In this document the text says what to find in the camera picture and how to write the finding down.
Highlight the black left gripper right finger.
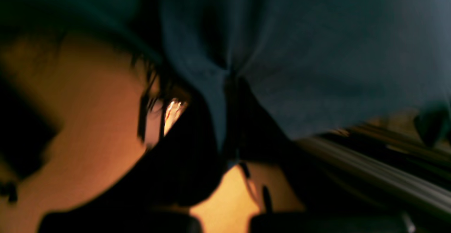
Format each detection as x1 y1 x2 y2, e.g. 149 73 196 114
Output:
225 79 416 233

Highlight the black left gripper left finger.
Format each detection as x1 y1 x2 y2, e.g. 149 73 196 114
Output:
39 98 226 233

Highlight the dark blue T-shirt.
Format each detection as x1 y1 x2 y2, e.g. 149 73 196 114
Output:
159 0 450 149

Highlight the teal table cloth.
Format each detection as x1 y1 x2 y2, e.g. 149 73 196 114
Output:
1 0 164 64

